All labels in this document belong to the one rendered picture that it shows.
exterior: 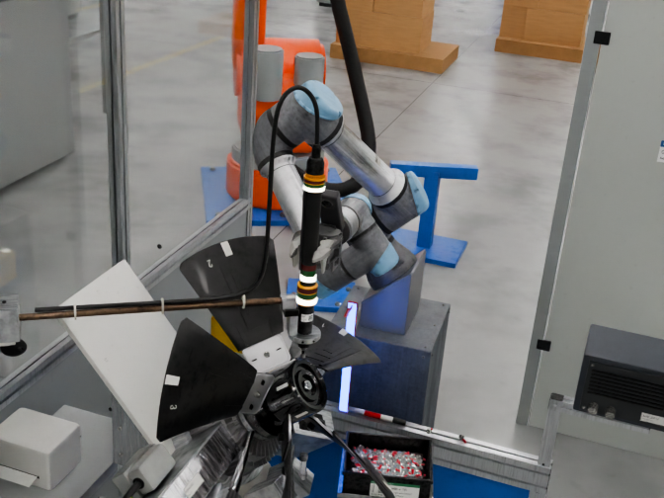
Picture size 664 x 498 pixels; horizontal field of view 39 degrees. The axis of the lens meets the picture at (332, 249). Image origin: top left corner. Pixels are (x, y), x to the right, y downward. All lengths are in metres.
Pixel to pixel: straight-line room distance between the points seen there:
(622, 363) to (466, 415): 1.97
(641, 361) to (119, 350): 1.15
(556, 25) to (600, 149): 7.42
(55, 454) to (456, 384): 2.44
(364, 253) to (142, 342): 0.53
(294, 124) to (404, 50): 7.60
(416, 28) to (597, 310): 6.31
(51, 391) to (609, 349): 1.39
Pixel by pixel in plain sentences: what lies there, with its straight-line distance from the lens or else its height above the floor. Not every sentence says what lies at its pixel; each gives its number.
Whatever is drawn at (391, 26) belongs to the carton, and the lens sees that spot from 9.82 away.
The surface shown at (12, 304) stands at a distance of 1.89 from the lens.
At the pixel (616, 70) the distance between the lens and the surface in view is 3.51.
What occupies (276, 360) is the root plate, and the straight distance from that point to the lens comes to 1.99.
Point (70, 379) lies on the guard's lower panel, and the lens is 2.61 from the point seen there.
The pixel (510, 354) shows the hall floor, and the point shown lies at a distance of 4.61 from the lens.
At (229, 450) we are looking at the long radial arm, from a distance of 1.96.
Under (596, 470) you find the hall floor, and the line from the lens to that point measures 3.96.
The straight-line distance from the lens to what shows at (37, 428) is 2.28.
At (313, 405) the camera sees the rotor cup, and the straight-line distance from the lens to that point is 1.94.
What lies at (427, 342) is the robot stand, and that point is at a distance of 2.59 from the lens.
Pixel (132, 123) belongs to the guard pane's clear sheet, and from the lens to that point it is 2.63.
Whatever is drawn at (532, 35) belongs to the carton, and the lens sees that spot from 10.99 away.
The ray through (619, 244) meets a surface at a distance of 3.70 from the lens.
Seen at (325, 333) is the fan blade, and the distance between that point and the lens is 2.22.
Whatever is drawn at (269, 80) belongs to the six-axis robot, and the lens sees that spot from 5.56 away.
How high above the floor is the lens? 2.29
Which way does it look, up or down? 25 degrees down
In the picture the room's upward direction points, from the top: 4 degrees clockwise
